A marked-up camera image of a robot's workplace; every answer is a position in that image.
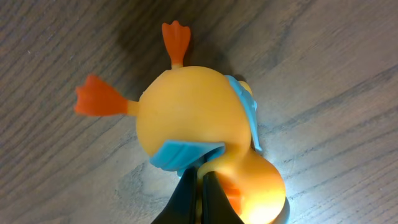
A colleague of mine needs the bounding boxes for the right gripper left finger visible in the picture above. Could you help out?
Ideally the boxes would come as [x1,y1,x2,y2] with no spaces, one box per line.
[152,167,197,224]

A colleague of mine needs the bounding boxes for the orange rubber duck toy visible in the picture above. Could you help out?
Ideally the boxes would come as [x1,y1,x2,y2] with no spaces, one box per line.
[74,21,287,223]

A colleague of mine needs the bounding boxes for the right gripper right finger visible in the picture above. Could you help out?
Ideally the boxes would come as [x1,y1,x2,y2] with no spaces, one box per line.
[201,172,243,224]

